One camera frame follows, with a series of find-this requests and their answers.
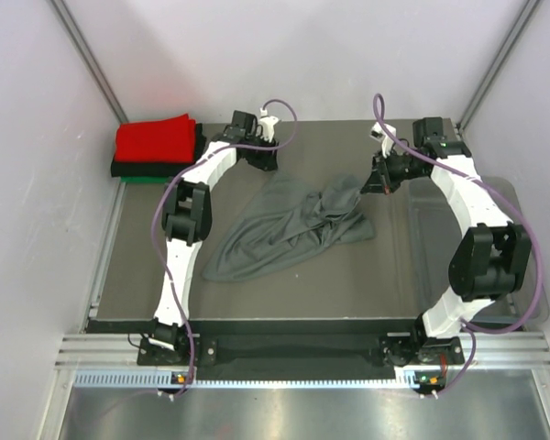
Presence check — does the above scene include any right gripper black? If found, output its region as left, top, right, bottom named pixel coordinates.
left=360, top=147, right=427, bottom=196

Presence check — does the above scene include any black folded t shirt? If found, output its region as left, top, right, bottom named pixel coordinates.
left=110, top=123, right=206, bottom=178

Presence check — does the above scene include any right corner aluminium post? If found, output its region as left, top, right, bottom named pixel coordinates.
left=455, top=0, right=543, bottom=136

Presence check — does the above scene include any clear plastic bin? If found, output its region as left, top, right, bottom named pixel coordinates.
left=405, top=174, right=550, bottom=325

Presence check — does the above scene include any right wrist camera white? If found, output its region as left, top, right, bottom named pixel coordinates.
left=370, top=122, right=397, bottom=158

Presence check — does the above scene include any red folded t shirt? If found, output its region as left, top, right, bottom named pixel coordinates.
left=114, top=114, right=196, bottom=163

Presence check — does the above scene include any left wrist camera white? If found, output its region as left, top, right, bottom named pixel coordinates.
left=258, top=107, right=281, bottom=143

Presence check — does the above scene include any aluminium frame rail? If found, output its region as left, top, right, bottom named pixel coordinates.
left=55, top=332, right=550, bottom=369

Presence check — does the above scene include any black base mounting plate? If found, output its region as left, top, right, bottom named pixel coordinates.
left=118, top=319, right=468, bottom=380

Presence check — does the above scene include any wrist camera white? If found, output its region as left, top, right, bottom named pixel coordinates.
left=370, top=122, right=397, bottom=158
left=258, top=107, right=281, bottom=143

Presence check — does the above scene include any left corner aluminium post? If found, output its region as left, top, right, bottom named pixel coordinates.
left=47, top=0, right=128, bottom=124

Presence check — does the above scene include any corner aluminium post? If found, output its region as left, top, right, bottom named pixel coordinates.
left=47, top=0, right=128, bottom=124
left=455, top=0, right=543, bottom=136

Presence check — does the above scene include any grey t shirt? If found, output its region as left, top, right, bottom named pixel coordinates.
left=203, top=171, right=376, bottom=282

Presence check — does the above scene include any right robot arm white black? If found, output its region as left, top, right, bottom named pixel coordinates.
left=361, top=117, right=532, bottom=367

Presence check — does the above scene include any green folded t shirt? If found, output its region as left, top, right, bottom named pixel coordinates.
left=120, top=176, right=171, bottom=184

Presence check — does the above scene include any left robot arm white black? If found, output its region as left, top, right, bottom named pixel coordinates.
left=137, top=108, right=280, bottom=367

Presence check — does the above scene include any slotted cable duct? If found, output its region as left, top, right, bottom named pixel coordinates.
left=73, top=369, right=445, bottom=391

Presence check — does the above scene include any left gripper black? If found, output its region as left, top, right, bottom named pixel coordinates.
left=245, top=131, right=279, bottom=172

